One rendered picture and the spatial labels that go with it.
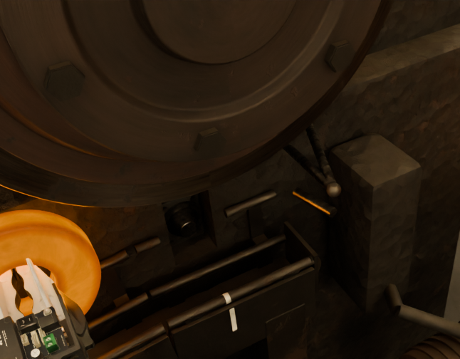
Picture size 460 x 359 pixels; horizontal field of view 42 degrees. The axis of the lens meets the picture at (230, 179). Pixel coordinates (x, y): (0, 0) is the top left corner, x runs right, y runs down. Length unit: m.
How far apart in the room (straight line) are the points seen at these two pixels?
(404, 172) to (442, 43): 0.21
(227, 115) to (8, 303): 0.28
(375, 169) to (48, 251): 0.39
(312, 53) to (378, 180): 0.29
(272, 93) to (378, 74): 0.34
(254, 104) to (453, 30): 0.50
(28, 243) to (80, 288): 0.08
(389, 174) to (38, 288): 0.42
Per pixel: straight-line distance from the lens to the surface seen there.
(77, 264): 0.62
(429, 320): 0.85
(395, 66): 0.81
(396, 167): 0.74
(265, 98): 0.46
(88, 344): 0.56
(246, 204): 0.75
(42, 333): 0.52
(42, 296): 0.56
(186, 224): 0.75
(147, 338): 0.69
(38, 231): 0.58
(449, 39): 0.88
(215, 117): 0.44
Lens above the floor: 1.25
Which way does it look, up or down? 38 degrees down
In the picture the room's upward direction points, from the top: 7 degrees counter-clockwise
